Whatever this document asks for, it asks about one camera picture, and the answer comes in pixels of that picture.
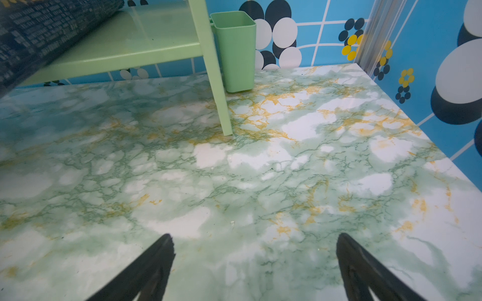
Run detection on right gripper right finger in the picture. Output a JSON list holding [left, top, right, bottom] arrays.
[[336, 233, 424, 301]]

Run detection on green plastic cup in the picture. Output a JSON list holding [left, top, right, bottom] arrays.
[[210, 11, 256, 93]]

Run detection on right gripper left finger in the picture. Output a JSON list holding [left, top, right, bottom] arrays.
[[89, 233, 175, 300]]

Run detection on green two-tier wooden shelf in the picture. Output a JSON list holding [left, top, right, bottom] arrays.
[[21, 1, 233, 135]]

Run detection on dark blue Barilla spaghetti package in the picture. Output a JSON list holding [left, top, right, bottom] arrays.
[[1, 0, 124, 96]]

